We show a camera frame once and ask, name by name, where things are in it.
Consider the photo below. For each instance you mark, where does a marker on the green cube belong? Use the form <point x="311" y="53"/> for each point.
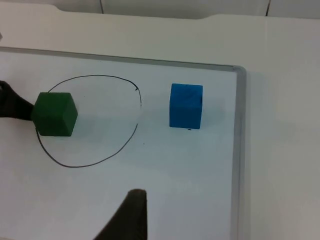
<point x="53" y="115"/>

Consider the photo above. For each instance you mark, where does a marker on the blue cube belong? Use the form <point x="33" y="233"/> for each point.
<point x="185" y="107"/>

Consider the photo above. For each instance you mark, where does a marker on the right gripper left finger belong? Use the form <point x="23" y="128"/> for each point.
<point x="13" y="106"/>

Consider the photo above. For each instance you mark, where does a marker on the grey-framed whiteboard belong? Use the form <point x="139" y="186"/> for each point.
<point x="175" y="162"/>

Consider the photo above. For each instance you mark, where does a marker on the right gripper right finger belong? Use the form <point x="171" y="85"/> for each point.
<point x="130" y="220"/>

